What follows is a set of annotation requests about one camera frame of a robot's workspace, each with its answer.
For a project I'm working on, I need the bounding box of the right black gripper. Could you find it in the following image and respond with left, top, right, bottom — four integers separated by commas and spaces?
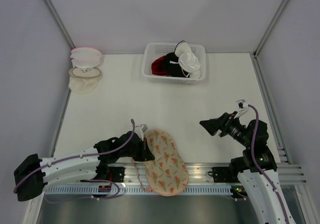
199, 110, 252, 148

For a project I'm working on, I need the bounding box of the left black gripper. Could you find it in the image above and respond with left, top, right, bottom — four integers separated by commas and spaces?
119, 138, 155, 162

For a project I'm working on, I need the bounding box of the floral mesh laundry bag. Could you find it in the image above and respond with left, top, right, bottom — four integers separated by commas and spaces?
140, 129, 189, 197

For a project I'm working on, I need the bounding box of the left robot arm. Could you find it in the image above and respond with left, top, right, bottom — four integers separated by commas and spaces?
13, 131, 155, 202

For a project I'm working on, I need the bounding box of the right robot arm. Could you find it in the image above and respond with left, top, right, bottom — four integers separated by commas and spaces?
200, 112, 295, 224

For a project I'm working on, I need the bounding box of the black bra in basket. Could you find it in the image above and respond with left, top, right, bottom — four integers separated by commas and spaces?
164, 52, 189, 78

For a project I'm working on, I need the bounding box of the red bra in basket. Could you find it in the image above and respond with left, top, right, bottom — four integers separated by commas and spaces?
151, 56, 169, 76

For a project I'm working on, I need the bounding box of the beige round laundry bag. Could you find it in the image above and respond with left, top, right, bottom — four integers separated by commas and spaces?
68, 67, 103, 94

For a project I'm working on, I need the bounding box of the white pink laundry bag stack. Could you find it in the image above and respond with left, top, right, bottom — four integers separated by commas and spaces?
70, 47, 102, 68

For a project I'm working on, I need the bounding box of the white plastic basket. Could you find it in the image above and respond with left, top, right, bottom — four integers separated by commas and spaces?
141, 41, 207, 84

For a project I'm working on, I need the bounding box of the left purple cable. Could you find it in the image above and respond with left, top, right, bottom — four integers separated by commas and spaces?
12, 118, 137, 194

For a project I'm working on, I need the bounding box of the purple cable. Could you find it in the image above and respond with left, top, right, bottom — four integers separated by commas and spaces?
12, 118, 137, 194
247, 104, 291, 224

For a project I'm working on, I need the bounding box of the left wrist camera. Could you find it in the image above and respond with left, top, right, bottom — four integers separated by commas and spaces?
135, 124, 148, 140

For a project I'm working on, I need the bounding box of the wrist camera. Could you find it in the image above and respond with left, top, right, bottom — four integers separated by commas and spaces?
135, 124, 148, 140
235, 99, 249, 118

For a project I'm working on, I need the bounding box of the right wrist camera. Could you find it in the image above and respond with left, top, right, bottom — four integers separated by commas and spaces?
235, 99, 249, 118

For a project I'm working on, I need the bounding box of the white slotted cable duct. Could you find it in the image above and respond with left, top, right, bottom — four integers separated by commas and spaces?
45, 185, 232, 196

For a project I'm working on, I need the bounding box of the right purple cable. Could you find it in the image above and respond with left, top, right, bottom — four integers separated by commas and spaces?
247, 104, 291, 224

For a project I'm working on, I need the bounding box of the aluminium rail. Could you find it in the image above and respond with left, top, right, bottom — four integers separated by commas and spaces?
37, 162, 308, 185

